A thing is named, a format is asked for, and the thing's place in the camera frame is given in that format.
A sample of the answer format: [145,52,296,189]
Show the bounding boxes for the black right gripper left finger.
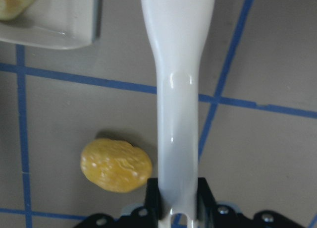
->
[145,178,163,221]

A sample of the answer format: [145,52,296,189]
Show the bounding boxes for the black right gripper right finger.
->
[197,177,217,223]

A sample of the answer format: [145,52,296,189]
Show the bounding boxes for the white hand brush black bristles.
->
[141,0,215,228]

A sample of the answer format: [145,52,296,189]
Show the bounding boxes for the beige plastic dustpan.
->
[0,0,102,50]

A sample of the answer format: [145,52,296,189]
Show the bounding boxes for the yellow potato toy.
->
[80,138,153,193]

